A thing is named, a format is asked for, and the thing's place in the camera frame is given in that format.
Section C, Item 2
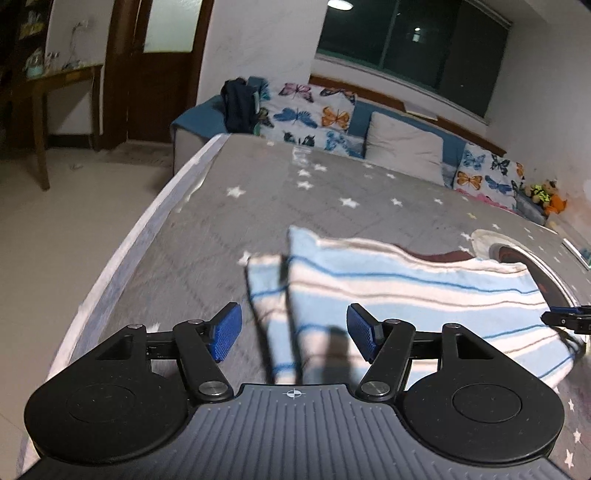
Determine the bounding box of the brown wooden door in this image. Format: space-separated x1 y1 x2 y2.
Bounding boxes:
104 0 215 148

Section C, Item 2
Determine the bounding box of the small butterfly-print pillow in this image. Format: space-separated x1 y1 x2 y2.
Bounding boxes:
451 142 527 210

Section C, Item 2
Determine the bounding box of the blue white striped garment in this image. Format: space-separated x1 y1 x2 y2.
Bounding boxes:
245 225 583 387

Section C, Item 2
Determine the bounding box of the round white-rimmed object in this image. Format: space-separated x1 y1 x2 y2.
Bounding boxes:
471 228 591 356

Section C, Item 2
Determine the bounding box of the dark maroon cloth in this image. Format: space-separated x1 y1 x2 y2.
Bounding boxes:
404 249 483 263

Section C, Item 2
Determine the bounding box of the dark wooden shelf cabinet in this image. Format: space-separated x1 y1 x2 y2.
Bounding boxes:
0 0 51 93

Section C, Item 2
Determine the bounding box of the large butterfly-print pillow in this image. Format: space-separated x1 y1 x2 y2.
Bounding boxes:
259 82 358 158

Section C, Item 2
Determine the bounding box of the dark backpack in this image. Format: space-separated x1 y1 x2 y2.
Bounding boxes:
220 78 262 136

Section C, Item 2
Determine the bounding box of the brown wooden table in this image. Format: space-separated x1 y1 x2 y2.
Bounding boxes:
9 64 105 191

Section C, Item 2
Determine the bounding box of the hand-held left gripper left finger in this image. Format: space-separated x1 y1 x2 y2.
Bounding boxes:
95 302 243 403

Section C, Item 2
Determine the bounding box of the green-framed window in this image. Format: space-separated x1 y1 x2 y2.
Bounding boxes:
316 0 513 123

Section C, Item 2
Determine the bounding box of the plush toy with green vest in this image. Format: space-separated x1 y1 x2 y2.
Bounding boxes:
529 181 557 205

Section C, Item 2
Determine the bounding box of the plain grey pillow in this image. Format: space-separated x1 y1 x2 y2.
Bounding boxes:
363 111 448 186

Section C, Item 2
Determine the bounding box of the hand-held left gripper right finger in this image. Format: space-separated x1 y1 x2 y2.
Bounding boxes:
346 303 502 402

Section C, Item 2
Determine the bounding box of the door mat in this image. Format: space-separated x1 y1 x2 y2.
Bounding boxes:
115 141 174 167

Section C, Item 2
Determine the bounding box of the grey star-print mattress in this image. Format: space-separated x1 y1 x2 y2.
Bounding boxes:
18 133 591 480

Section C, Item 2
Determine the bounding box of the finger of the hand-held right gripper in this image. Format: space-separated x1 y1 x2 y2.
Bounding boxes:
541 305 591 334

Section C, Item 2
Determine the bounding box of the blue sofa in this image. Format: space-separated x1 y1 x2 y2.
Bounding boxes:
170 74 555 227

